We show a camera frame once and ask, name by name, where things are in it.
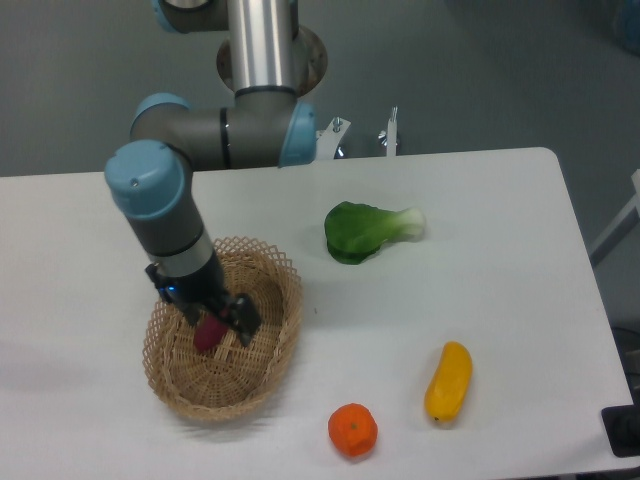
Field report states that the white frame at right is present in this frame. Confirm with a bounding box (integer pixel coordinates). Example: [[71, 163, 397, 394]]
[[588, 170, 639, 267]]

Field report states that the black clamp at table edge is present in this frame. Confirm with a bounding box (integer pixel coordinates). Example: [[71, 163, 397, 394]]
[[601, 405, 639, 458]]

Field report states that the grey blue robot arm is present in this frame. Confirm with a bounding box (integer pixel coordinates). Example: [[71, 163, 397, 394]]
[[104, 1, 316, 345]]

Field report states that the white metal base frame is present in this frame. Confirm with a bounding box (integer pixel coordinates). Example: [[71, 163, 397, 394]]
[[315, 105, 401, 161]]

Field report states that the orange tangerine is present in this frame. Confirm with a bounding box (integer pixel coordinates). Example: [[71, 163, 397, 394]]
[[327, 403, 378, 458]]

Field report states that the purple sweet potato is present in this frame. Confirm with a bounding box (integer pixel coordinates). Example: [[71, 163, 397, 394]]
[[193, 315, 228, 352]]

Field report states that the yellow mango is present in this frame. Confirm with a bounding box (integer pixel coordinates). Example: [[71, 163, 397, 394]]
[[424, 341, 473, 423]]

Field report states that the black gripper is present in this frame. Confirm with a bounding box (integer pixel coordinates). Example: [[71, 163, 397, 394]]
[[145, 251, 262, 347]]

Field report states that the green bok choy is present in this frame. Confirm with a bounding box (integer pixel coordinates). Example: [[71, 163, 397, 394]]
[[324, 201, 426, 265]]

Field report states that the woven wicker basket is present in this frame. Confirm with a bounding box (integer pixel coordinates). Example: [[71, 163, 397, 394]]
[[142, 237, 303, 422]]

